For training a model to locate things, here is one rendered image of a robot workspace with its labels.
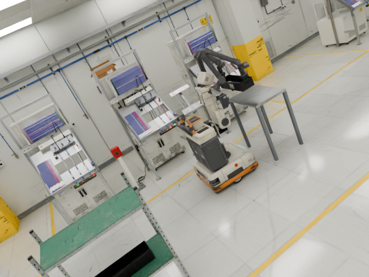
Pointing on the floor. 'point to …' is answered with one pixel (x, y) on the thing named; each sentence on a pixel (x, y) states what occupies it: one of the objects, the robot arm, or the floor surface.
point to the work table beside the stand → (247, 99)
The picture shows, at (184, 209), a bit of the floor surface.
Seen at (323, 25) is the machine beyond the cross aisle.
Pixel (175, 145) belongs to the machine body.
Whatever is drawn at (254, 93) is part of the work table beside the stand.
